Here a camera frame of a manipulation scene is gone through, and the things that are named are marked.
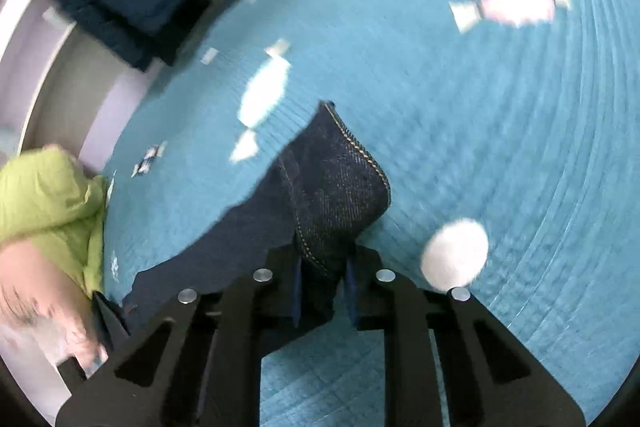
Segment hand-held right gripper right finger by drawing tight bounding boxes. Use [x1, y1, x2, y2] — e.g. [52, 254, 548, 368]
[344, 246, 586, 427]

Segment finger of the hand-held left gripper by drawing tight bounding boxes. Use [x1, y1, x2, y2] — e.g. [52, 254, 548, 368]
[92, 291, 132, 354]

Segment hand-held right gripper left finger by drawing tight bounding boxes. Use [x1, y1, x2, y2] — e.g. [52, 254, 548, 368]
[55, 247, 302, 427]

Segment dark blue denim jeans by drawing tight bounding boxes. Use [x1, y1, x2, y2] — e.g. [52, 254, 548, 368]
[122, 101, 392, 333]

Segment pink cloth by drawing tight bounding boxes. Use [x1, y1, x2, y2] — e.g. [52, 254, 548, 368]
[0, 239, 108, 358]

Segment white grey cloth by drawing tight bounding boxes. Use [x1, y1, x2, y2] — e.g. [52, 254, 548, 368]
[0, 322, 108, 413]

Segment green cloth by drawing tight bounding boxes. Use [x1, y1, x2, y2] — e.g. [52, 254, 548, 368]
[0, 146, 108, 300]

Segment teal printed blanket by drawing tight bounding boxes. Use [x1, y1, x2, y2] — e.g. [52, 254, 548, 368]
[97, 0, 640, 427]

